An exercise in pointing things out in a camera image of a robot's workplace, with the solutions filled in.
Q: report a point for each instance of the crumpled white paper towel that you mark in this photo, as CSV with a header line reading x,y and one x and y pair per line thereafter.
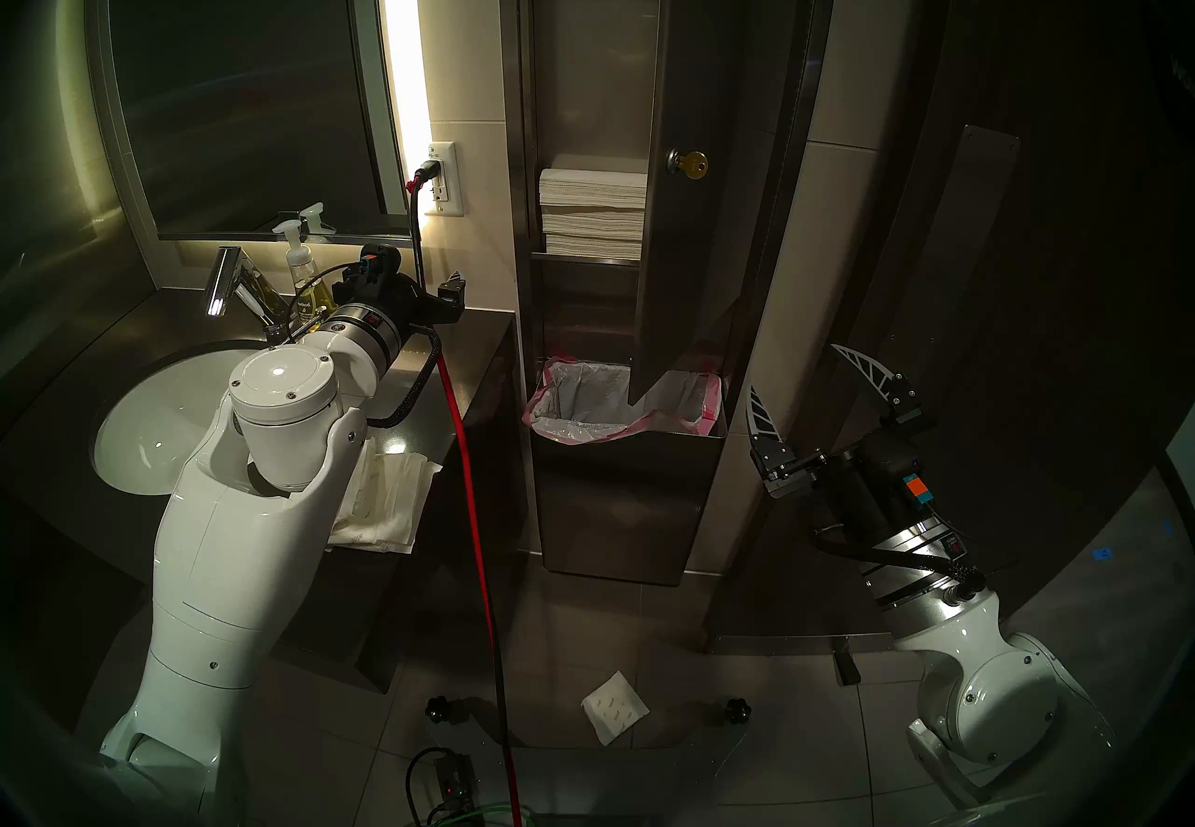
x,y
614,708

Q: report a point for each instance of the dark wooden door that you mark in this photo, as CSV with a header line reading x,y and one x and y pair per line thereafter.
x,y
1074,274

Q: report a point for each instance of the folded white paper towel stack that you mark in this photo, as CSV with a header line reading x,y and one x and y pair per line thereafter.
x,y
359,480

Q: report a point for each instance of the dark vanity counter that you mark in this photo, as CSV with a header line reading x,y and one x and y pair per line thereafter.
x,y
476,349

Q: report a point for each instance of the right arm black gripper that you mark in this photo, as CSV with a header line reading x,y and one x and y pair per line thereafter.
x,y
850,508

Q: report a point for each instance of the stainless recessed dispenser cabinet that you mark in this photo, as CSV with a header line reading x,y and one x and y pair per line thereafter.
x,y
579,41

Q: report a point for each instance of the clear soap pump bottle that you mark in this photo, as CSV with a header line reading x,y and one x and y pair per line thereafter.
x,y
301,269

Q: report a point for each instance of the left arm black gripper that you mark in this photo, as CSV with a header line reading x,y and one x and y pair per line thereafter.
x,y
411,307

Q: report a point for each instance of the chrome faucet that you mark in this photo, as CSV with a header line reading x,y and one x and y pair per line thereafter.
x,y
229,283

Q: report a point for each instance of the framed wall mirror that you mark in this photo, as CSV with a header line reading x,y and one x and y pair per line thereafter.
x,y
233,69

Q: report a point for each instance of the stainless towel dispenser door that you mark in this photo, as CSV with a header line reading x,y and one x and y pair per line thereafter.
x,y
700,134

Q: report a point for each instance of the black power box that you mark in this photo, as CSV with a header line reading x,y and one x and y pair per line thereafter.
x,y
457,783

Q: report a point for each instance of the trash bin with pink liner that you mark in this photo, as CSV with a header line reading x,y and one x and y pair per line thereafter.
x,y
597,405

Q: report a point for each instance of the paper towels inside dispenser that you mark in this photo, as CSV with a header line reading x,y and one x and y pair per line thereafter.
x,y
593,213

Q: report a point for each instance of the flat white paper towel pile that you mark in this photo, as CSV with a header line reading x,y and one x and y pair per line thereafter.
x,y
406,498

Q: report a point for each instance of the vertical wall light strip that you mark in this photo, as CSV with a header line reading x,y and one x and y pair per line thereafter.
x,y
401,41

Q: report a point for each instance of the black star knob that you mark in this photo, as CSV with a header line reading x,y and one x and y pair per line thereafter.
x,y
437,708
738,710

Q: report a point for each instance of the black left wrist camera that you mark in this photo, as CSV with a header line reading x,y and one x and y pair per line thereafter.
x,y
373,269

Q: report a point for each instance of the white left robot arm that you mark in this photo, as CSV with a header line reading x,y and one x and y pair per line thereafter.
x,y
243,536

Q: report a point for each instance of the white sink basin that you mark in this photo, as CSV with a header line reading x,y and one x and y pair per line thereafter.
x,y
149,433

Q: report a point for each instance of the white wall outlet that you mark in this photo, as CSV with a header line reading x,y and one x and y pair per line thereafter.
x,y
449,181

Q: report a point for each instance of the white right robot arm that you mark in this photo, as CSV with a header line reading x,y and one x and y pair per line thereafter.
x,y
999,704

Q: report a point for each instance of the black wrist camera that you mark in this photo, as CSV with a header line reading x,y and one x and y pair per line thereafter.
x,y
887,472
373,269

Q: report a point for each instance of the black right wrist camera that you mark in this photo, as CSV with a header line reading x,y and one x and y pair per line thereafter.
x,y
887,472

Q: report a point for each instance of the black door stop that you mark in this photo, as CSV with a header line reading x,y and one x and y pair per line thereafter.
x,y
848,666

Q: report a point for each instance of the stainless waste bin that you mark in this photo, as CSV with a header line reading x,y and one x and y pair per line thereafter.
x,y
625,508

